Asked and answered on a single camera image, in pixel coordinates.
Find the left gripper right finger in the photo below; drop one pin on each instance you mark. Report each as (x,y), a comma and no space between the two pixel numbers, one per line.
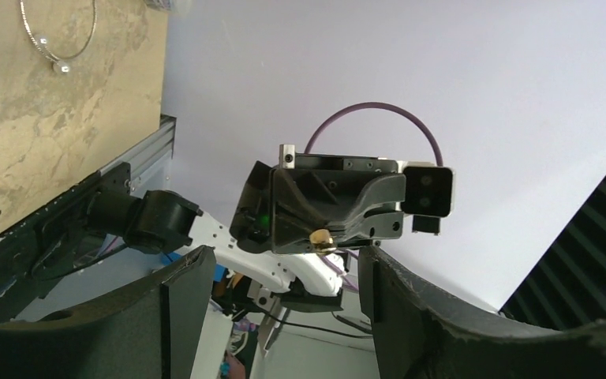
(422,331)

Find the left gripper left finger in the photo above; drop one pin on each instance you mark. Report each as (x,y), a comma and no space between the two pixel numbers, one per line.
(149,328)

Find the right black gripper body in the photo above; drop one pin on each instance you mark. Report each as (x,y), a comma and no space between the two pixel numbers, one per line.
(356,198)

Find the gold ball earring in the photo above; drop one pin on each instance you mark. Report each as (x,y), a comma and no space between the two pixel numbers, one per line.
(322,241)

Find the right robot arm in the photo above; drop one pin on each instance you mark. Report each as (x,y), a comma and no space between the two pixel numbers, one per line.
(162,221)

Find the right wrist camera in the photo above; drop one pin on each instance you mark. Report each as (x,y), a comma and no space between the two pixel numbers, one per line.
(428,196)

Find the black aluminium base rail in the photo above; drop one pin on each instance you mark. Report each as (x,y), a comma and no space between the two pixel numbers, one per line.
(44,244)

